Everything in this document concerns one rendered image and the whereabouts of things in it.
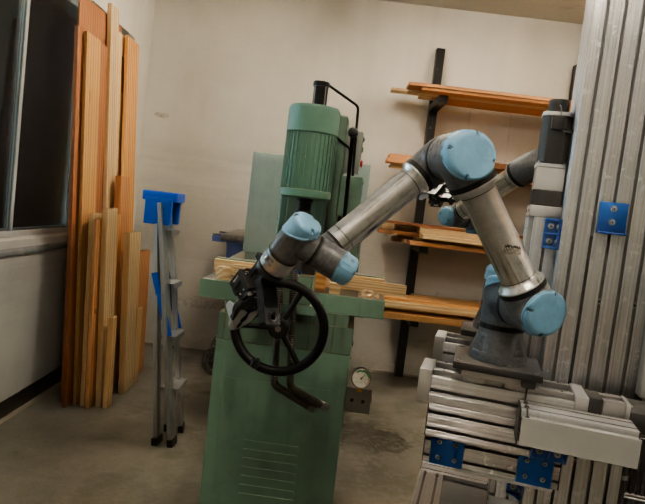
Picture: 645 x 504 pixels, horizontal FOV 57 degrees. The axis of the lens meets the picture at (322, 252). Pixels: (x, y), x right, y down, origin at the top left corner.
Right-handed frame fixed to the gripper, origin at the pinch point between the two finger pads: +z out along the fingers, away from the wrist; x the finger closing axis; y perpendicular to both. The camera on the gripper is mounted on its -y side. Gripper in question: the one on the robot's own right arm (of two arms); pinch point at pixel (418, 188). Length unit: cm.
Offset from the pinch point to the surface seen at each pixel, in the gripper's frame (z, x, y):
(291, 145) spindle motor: 1, -59, 52
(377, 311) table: -32, -13, 78
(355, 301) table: -27, -18, 79
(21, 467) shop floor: 95, 11, 174
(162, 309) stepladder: 87, 3, 92
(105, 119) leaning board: 178, -53, 19
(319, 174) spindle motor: -8, -48, 54
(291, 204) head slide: 9, -37, 57
